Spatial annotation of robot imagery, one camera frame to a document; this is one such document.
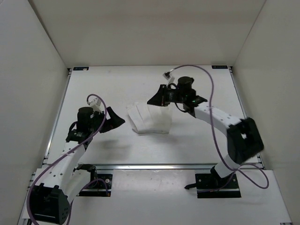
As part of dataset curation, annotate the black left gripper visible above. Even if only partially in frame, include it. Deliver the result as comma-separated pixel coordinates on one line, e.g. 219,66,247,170
90,105,126,132

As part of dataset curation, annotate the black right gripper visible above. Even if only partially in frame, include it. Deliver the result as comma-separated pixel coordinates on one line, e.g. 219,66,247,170
148,85,186,107

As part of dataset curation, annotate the white pleated skirt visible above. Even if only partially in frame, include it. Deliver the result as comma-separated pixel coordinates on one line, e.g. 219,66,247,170
126,102,173,134

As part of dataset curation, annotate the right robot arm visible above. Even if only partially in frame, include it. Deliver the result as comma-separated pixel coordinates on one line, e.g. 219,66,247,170
147,76,264,188

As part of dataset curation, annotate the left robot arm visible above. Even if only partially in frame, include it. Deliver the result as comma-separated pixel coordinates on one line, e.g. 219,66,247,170
27,106,125,225

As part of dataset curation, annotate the right blue corner label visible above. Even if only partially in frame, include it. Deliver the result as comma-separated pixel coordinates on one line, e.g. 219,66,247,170
211,65,228,69

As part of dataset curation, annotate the blue corner label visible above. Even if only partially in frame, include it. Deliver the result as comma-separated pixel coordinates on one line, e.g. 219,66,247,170
73,67,89,71
211,65,228,69

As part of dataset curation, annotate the left blue corner label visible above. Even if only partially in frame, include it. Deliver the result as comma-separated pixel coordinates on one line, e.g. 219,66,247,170
73,67,89,71

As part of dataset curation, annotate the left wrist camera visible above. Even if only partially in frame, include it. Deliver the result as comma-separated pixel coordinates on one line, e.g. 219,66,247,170
87,97,104,113

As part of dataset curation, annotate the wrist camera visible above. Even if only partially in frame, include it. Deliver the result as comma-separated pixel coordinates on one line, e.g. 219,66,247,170
87,97,104,113
163,69,175,86

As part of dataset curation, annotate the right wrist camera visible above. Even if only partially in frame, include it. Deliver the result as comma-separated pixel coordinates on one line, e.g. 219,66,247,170
163,69,175,86

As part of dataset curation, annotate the aluminium table front rail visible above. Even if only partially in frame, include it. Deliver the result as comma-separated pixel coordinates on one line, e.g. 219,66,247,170
42,163,265,171

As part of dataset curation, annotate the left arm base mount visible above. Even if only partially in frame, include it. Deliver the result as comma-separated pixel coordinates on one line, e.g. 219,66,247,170
74,164,113,197

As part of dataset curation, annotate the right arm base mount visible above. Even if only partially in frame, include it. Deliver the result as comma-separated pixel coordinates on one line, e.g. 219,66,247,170
184,171,241,199

